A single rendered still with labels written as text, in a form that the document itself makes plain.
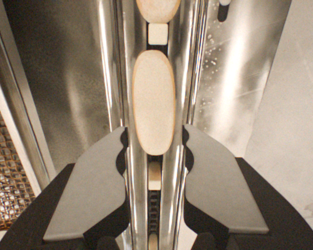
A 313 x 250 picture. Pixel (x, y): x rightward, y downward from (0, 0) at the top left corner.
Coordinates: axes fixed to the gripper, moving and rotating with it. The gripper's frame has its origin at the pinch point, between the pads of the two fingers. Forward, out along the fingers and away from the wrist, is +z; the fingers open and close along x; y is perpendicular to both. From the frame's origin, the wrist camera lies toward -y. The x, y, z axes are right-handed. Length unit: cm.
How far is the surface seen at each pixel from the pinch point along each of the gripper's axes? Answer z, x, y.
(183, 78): 4.2, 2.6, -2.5
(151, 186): 2.1, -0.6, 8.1
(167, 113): 3.2, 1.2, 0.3
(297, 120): 7.1, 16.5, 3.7
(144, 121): 3.0, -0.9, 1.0
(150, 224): 5.1, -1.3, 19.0
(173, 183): 4.1, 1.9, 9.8
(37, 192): 0.0, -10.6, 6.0
